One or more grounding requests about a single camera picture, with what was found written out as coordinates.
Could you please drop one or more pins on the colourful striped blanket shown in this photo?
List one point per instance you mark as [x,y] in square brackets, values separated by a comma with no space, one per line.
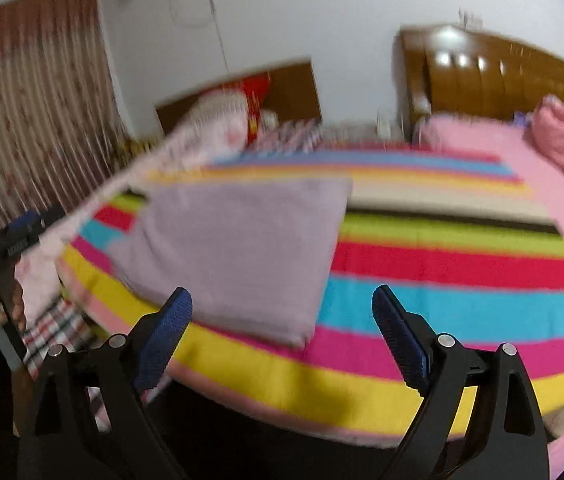
[437,270]

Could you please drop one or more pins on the white wall socket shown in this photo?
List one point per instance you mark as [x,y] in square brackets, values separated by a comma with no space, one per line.
[469,17]

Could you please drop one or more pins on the white floral quilt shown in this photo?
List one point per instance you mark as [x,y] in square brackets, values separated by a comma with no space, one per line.
[206,130]

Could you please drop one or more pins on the yellow and black blanket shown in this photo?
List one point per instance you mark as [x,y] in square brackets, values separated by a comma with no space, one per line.
[139,147]

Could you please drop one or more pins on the red patterned pillow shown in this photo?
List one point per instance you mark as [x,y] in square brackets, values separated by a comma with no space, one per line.
[254,95]

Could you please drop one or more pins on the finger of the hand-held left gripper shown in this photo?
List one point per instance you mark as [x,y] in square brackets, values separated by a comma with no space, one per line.
[52,214]
[21,224]

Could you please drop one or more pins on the cloth-covered nightstand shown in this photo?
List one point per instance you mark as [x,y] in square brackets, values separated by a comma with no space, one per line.
[357,132]

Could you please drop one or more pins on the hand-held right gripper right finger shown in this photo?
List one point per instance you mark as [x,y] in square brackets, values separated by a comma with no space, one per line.
[402,340]

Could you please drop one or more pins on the dark plain wooden headboard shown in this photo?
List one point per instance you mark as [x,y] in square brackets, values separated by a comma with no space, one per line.
[292,90]

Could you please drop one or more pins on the brown patterned curtain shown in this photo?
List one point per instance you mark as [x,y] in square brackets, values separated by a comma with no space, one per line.
[36,110]

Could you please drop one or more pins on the purple pants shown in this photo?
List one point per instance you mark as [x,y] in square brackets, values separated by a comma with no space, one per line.
[237,255]

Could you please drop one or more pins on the glossy brown wooden headboard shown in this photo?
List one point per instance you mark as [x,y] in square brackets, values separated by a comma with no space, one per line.
[512,80]

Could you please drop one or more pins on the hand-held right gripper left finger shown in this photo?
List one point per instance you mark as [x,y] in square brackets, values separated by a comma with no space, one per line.
[164,340]

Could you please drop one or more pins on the pink bed sheet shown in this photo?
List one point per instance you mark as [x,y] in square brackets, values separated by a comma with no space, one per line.
[512,160]

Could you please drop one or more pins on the small purple item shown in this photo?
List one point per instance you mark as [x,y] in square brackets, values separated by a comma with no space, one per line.
[523,119]

